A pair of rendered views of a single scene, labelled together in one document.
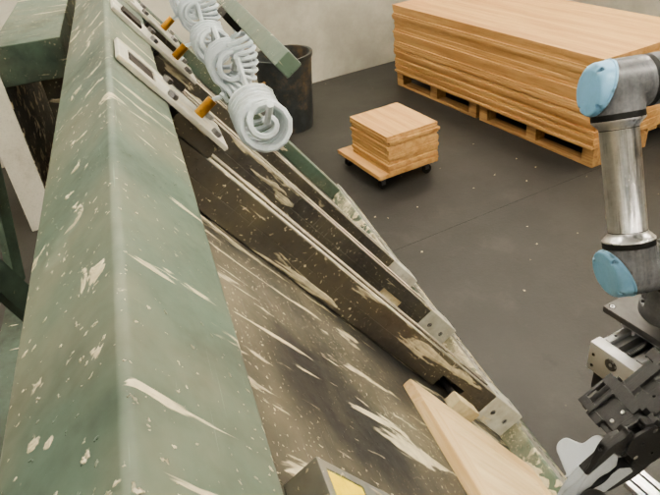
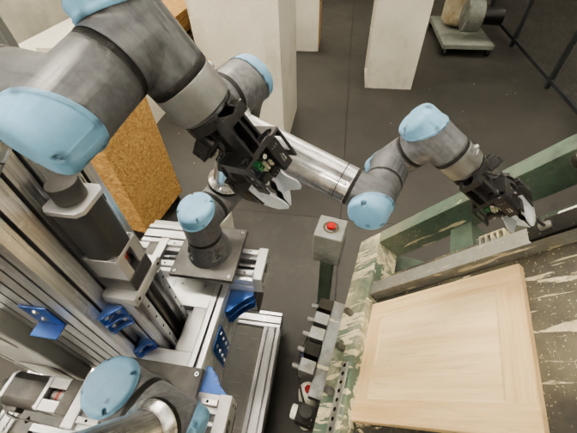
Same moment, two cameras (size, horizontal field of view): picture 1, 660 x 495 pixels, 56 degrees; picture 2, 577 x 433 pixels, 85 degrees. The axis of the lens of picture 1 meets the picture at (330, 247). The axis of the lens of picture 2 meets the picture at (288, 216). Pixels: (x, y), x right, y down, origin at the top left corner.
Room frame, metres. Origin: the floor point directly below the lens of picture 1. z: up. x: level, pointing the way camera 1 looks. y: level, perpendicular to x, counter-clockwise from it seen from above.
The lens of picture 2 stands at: (1.09, -0.41, 1.94)
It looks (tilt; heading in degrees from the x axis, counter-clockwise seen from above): 48 degrees down; 216
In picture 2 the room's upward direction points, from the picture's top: 3 degrees counter-clockwise
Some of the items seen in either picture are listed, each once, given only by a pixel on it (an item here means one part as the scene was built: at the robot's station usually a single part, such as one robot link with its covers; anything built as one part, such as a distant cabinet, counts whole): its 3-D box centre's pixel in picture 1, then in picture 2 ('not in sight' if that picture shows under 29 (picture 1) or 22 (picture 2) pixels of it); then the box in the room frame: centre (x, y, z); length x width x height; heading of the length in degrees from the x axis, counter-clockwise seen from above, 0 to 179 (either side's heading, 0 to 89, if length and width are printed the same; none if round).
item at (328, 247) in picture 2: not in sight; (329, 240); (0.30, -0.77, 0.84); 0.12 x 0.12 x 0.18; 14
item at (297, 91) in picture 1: (285, 90); not in sight; (5.30, 0.23, 0.33); 0.54 x 0.54 x 0.65
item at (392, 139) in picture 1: (386, 143); not in sight; (4.21, -0.51, 0.20); 0.61 x 0.51 x 0.40; 25
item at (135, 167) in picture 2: not in sight; (117, 154); (0.27, -2.48, 0.63); 0.50 x 0.42 x 1.25; 17
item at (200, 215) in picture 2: not in sight; (200, 217); (0.70, -1.04, 1.20); 0.13 x 0.12 x 0.14; 6
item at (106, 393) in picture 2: not in sight; (121, 392); (1.15, -0.82, 1.20); 0.13 x 0.12 x 0.14; 97
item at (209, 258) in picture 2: not in sight; (207, 241); (0.71, -1.04, 1.09); 0.15 x 0.15 x 0.10
